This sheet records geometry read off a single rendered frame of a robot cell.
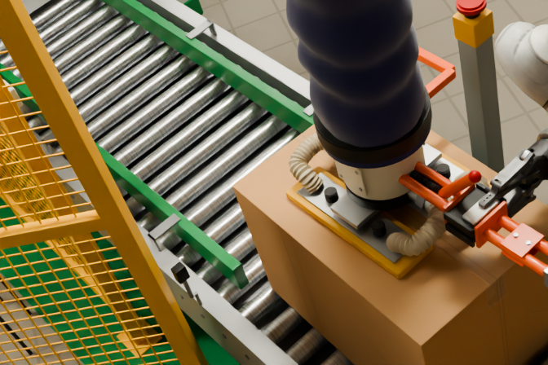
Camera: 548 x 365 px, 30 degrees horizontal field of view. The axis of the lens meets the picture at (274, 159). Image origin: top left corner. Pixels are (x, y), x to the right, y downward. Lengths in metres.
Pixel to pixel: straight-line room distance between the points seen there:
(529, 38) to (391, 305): 0.58
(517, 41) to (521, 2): 1.98
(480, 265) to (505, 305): 0.11
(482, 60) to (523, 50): 0.48
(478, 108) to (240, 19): 1.80
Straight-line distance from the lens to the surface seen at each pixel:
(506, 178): 1.91
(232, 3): 4.33
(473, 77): 2.56
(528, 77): 2.05
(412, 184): 1.99
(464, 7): 2.41
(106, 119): 3.17
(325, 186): 2.17
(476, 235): 1.89
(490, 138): 2.71
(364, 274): 2.04
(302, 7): 1.71
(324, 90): 1.84
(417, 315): 1.97
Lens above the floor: 2.58
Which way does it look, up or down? 46 degrees down
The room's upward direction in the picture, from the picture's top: 19 degrees counter-clockwise
